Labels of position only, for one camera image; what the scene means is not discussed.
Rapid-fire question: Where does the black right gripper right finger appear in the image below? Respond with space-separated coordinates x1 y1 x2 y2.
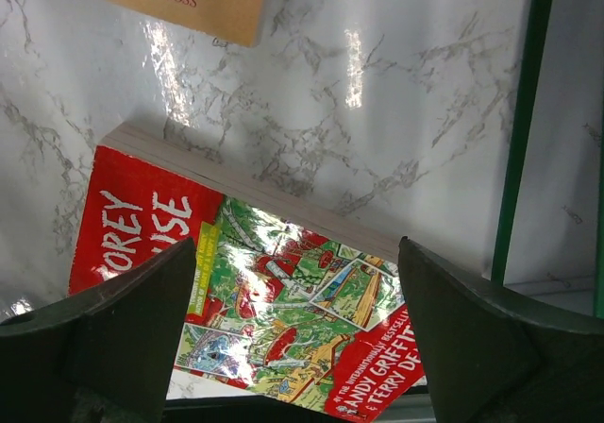
398 237 603 422

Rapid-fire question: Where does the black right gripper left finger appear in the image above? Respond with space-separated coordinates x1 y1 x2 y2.
1 239 195 422

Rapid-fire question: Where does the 13-Storey Treehouse red book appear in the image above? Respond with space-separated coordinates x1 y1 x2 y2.
68 124 426 422

